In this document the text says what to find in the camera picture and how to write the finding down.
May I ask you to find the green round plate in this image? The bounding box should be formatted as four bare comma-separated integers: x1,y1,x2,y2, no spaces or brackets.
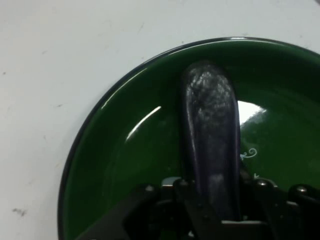
57,36,320,240

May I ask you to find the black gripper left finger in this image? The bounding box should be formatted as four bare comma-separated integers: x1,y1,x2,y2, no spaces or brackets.
74,176,222,240

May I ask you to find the purple toy eggplant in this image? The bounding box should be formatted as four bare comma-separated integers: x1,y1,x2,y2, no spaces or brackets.
180,60,242,222

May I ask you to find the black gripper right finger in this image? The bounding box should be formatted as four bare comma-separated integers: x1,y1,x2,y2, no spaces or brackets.
239,168,320,240

